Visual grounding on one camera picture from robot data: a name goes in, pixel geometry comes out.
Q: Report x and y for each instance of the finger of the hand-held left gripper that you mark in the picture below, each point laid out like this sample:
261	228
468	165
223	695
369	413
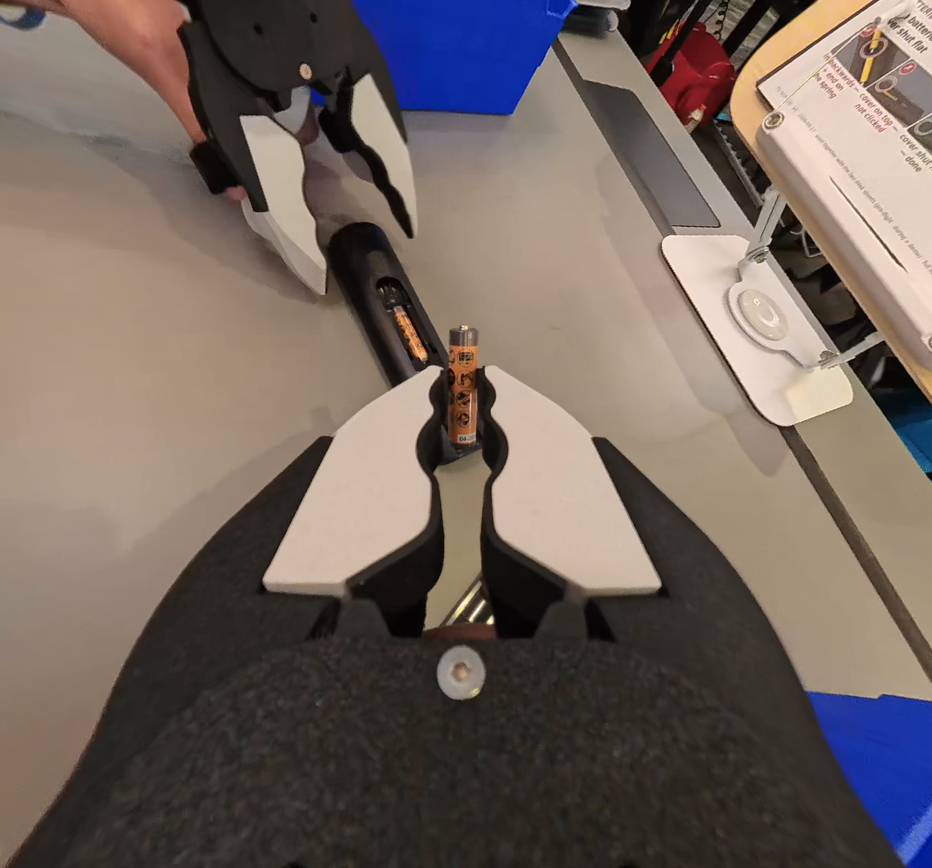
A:
382	140
280	183

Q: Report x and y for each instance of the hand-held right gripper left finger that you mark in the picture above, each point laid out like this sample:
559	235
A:
357	504

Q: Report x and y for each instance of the white instruction board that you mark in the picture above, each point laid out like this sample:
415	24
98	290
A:
859	227

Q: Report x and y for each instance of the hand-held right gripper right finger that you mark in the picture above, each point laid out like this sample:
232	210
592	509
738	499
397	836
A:
568	511

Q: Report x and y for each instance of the red container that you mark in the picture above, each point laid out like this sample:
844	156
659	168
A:
699	74

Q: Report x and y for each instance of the white instruction sheet stand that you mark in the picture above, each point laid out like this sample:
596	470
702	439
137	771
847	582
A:
815	9

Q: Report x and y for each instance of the blue plastic crate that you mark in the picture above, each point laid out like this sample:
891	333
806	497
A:
910	438

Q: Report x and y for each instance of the orange battery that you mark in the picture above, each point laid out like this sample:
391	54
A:
464	387
409	333

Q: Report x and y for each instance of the white metal stand bracket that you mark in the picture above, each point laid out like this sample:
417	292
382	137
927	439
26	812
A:
761	314

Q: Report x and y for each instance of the black remote control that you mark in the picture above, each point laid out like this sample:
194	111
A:
364	263

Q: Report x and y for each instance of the printed instruction sheet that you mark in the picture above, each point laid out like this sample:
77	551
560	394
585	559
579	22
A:
874	81

